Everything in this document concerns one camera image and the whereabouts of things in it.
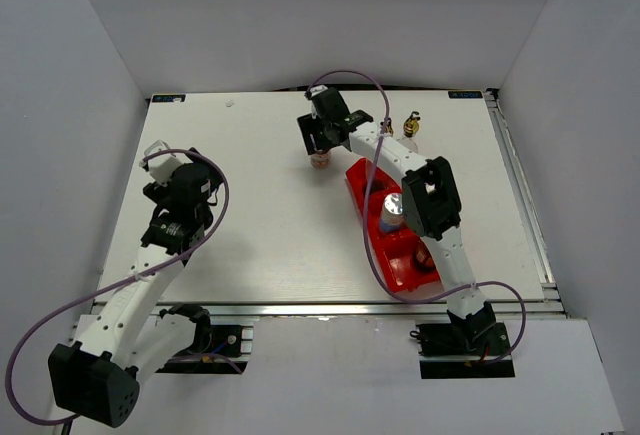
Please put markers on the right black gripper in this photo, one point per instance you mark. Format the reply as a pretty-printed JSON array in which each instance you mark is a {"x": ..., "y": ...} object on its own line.
[{"x": 307, "y": 125}]

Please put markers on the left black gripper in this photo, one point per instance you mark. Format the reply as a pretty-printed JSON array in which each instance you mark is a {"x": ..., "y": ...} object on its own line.
[{"x": 215, "y": 179}]

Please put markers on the white-lid chili jar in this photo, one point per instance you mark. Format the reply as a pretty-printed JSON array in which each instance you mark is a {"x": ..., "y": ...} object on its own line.
[{"x": 320, "y": 159}]

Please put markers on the dark-sauce glass bottle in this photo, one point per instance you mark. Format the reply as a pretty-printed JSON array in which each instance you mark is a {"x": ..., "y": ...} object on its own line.
[{"x": 386, "y": 127}]

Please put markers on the clear glass bottle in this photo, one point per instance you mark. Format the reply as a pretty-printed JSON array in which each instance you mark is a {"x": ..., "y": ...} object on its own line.
[{"x": 410, "y": 130}]

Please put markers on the blue-label spice shaker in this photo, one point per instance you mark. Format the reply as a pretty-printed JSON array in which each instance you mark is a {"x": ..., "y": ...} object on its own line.
[{"x": 391, "y": 215}]

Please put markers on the red-lid sauce jar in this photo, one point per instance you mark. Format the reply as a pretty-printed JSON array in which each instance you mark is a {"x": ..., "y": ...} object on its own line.
[{"x": 422, "y": 258}]

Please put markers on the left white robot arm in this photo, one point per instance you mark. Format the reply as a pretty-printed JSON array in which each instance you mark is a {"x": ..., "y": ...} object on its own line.
[{"x": 100, "y": 374}]

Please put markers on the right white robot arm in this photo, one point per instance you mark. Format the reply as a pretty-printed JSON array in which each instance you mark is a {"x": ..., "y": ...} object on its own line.
[{"x": 430, "y": 200}]

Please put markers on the black logo sticker left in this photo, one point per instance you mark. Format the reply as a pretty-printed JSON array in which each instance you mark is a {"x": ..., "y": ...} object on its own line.
[{"x": 168, "y": 98}]

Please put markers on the black logo sticker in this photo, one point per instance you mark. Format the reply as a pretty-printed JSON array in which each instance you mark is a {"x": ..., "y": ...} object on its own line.
[
  {"x": 463, "y": 94},
  {"x": 168, "y": 98}
]

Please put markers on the black logo sticker right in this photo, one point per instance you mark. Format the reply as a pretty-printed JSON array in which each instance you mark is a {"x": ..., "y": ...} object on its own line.
[{"x": 463, "y": 94}]

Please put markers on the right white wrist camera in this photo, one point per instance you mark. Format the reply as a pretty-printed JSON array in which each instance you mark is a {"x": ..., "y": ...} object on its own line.
[{"x": 315, "y": 91}]

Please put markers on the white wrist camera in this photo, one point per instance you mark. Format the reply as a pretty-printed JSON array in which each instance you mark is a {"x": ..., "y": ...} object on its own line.
[
  {"x": 315, "y": 91},
  {"x": 162, "y": 167}
]

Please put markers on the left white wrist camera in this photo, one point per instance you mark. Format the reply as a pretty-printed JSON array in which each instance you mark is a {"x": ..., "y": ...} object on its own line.
[{"x": 162, "y": 167}]

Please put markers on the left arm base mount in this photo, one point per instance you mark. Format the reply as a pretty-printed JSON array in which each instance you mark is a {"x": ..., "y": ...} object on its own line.
[{"x": 218, "y": 347}]

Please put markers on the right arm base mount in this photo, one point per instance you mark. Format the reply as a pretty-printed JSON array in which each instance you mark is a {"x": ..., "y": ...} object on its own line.
[{"x": 444, "y": 353}]

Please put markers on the aluminium table frame rail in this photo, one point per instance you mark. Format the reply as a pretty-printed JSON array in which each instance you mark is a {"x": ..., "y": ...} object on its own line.
[{"x": 291, "y": 242}]

